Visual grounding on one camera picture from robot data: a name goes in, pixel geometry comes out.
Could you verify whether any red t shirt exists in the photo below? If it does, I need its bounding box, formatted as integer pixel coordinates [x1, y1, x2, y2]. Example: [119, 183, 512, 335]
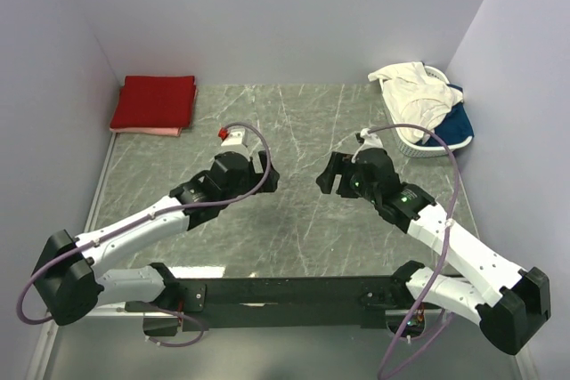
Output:
[110, 76, 196, 133]

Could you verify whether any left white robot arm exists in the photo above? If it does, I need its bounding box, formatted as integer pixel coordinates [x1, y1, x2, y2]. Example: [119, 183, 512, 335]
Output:
[31, 147, 280, 326]

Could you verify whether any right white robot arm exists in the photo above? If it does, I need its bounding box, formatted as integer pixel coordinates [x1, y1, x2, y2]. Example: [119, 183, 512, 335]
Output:
[316, 148, 551, 355]

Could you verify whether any white laundry basket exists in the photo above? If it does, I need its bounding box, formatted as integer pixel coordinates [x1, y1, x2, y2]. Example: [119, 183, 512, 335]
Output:
[378, 66, 473, 158]

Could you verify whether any folded pink t shirt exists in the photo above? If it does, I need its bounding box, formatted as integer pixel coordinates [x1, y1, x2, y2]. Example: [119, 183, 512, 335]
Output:
[110, 127, 182, 137]

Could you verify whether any white t shirt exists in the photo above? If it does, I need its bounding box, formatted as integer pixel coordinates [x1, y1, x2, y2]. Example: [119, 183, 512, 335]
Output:
[367, 61, 464, 145]

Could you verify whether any blue t shirt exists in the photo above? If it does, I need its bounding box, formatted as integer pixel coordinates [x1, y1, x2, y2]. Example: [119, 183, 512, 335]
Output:
[429, 84, 474, 147]

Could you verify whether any black base beam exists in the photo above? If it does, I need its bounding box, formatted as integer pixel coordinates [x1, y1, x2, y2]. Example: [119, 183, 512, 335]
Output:
[124, 275, 446, 336]

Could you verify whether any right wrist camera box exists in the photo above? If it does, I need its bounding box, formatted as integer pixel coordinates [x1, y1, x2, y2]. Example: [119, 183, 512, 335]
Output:
[351, 128, 384, 164]

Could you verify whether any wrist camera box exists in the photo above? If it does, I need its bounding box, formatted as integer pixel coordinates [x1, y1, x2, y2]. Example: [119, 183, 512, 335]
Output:
[351, 128, 384, 164]
[218, 127, 248, 155]

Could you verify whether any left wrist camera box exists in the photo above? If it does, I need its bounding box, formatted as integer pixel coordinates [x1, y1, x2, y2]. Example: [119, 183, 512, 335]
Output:
[218, 127, 248, 155]

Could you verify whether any aluminium rail frame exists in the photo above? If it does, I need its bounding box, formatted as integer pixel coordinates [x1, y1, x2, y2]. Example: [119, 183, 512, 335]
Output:
[26, 85, 540, 380]

